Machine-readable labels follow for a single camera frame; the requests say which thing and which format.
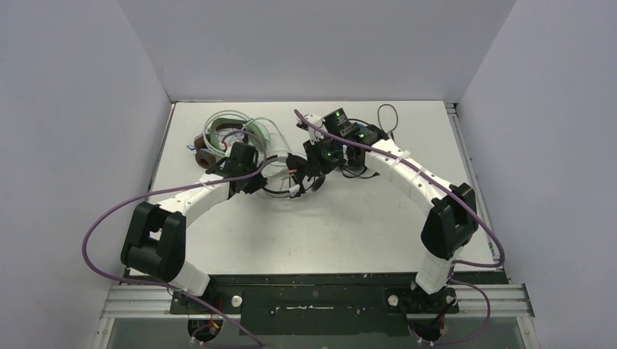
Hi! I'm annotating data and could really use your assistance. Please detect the white black headphones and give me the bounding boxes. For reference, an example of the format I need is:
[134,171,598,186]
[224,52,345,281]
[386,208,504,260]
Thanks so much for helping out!
[262,153,326,198]

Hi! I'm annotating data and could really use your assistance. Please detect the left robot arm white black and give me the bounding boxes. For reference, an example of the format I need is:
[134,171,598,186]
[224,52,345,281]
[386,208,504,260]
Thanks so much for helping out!
[120,143,266,313]

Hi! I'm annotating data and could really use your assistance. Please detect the black blue headphones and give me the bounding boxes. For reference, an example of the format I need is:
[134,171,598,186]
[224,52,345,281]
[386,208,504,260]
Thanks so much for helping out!
[339,119,389,179]

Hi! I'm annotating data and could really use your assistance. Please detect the mint green headphones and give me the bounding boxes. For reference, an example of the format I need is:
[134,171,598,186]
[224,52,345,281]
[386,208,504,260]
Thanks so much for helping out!
[202,110,271,152]

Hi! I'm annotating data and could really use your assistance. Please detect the brown headphones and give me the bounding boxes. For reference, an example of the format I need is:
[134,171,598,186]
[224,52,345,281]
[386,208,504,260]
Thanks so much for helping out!
[194,126,250,170]

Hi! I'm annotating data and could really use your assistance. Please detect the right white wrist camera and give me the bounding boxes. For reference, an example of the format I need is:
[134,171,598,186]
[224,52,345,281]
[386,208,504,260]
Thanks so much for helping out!
[296,114,325,145]

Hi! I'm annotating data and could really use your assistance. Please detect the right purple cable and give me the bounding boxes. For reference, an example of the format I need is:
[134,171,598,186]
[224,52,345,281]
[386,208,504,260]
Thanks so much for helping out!
[294,109,506,348]

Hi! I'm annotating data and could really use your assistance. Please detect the purple cable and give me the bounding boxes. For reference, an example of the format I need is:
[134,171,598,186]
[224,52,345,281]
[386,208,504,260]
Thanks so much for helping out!
[294,109,506,348]
[81,129,268,349]

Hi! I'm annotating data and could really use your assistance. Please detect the thin black headphone cable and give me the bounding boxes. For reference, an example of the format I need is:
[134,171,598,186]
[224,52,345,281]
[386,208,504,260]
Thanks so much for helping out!
[339,103,400,181]

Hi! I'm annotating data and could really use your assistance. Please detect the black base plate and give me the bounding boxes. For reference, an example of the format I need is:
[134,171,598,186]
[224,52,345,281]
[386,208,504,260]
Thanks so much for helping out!
[170,272,461,338]

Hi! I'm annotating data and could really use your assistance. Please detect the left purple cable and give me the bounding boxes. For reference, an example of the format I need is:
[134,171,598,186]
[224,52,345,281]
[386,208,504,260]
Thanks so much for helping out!
[81,129,268,349]

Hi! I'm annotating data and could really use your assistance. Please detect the aluminium frame rail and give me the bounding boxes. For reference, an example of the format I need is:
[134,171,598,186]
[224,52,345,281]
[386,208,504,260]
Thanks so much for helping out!
[445,102,536,319]

